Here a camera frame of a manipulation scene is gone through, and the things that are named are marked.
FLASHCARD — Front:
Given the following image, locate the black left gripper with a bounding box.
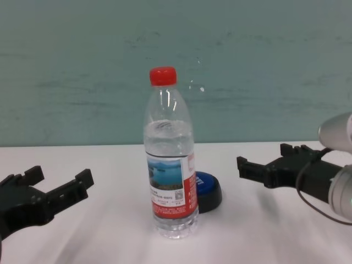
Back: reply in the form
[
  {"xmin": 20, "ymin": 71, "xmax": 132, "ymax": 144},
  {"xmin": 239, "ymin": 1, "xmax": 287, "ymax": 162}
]
[{"xmin": 0, "ymin": 166, "xmax": 96, "ymax": 243}]

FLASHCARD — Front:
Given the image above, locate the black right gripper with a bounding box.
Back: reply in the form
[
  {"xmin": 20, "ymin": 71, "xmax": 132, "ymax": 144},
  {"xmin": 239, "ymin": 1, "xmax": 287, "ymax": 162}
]
[{"xmin": 236, "ymin": 142, "xmax": 345, "ymax": 205}]

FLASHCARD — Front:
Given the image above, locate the blue push button black base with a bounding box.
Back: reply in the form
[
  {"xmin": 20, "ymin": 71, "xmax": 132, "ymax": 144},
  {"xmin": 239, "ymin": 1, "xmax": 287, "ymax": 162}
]
[{"xmin": 195, "ymin": 170, "xmax": 223, "ymax": 214}]

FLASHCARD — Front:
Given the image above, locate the clear water bottle red cap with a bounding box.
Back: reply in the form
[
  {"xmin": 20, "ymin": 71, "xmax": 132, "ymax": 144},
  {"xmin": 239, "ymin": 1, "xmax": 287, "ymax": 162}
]
[{"xmin": 142, "ymin": 65, "xmax": 200, "ymax": 239}]

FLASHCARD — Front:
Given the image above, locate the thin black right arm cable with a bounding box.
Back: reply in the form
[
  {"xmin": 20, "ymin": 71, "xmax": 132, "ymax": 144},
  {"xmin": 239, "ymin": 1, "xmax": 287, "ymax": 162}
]
[{"xmin": 296, "ymin": 147, "xmax": 352, "ymax": 224}]

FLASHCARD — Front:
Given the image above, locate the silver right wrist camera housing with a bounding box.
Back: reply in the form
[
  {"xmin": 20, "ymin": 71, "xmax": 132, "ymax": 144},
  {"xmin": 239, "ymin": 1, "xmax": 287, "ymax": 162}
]
[{"xmin": 318, "ymin": 112, "xmax": 352, "ymax": 152}]

